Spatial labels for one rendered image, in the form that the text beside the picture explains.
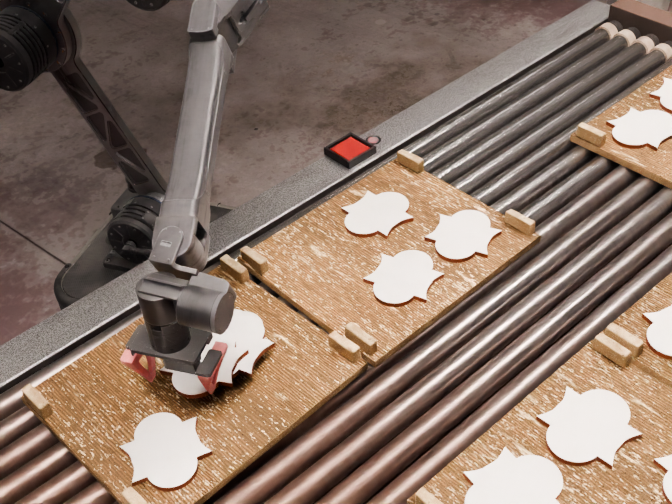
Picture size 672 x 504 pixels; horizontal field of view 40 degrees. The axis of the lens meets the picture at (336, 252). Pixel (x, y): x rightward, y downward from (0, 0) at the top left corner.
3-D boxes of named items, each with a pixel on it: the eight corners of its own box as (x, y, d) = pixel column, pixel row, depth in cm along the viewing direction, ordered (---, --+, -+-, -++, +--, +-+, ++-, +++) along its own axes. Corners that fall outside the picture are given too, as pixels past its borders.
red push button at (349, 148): (329, 154, 186) (329, 148, 185) (351, 141, 189) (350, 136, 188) (349, 166, 183) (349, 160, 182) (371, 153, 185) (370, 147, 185)
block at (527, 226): (502, 222, 164) (503, 211, 162) (509, 217, 165) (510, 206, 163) (529, 237, 160) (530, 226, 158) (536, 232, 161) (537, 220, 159)
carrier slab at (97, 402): (22, 402, 142) (19, 396, 141) (226, 267, 162) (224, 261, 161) (156, 542, 122) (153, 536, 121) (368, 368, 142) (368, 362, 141)
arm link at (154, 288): (147, 262, 124) (125, 289, 120) (192, 272, 122) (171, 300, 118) (156, 298, 128) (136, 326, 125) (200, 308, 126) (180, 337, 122)
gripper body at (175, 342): (150, 325, 133) (140, 289, 129) (214, 337, 131) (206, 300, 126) (130, 358, 129) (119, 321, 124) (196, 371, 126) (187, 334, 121)
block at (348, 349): (327, 346, 144) (326, 334, 142) (335, 339, 145) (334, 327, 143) (354, 365, 141) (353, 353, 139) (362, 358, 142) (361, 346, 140)
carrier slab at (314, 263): (237, 264, 162) (236, 257, 161) (399, 162, 182) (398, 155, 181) (375, 368, 142) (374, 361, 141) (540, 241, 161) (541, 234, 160)
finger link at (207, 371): (191, 368, 138) (180, 324, 131) (235, 376, 136) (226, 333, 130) (172, 402, 133) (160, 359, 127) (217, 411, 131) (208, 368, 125)
